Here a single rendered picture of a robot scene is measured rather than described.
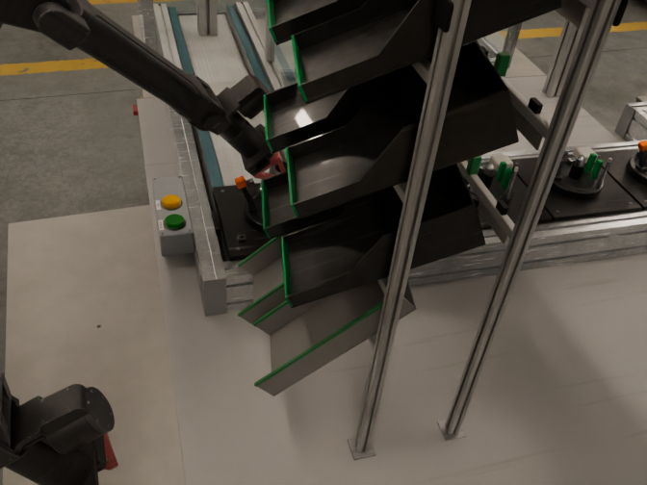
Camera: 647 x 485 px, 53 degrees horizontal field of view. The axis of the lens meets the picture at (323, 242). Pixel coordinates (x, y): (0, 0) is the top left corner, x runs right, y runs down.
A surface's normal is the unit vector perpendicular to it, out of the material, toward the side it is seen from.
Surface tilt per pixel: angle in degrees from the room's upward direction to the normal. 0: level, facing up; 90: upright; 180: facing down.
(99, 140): 0
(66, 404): 23
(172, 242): 90
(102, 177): 0
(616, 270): 0
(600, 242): 90
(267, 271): 45
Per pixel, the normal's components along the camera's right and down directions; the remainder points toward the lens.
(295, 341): -0.65, -0.54
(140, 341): 0.08, -0.76
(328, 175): -0.35, -0.69
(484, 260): 0.26, 0.65
